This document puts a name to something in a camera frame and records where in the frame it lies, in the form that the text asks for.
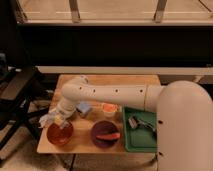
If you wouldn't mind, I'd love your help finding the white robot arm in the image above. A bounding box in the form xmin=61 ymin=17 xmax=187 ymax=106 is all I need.
xmin=56 ymin=77 xmax=213 ymax=171

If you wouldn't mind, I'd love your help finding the green plastic tray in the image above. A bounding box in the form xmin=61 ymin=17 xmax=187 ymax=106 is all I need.
xmin=122 ymin=107 xmax=157 ymax=153

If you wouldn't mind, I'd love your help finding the light blue towel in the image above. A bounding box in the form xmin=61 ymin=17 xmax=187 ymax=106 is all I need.
xmin=39 ymin=114 xmax=68 ymax=129

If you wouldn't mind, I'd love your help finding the orange cup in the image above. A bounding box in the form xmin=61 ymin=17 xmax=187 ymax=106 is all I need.
xmin=102 ymin=103 xmax=118 ymax=117

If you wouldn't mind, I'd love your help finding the blue sponge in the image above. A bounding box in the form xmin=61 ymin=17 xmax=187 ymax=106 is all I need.
xmin=77 ymin=102 xmax=92 ymax=118

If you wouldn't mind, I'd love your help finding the orange carrot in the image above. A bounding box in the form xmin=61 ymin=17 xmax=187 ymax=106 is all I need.
xmin=96 ymin=133 xmax=120 ymax=141

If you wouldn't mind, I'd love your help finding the purple bowl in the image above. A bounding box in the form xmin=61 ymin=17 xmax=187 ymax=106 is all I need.
xmin=90 ymin=120 xmax=121 ymax=148

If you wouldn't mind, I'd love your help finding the black chair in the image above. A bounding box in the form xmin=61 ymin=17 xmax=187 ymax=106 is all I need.
xmin=0 ymin=53 xmax=48 ymax=151

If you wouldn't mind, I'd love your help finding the red bowl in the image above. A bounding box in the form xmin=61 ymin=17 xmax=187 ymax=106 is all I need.
xmin=47 ymin=122 xmax=74 ymax=146

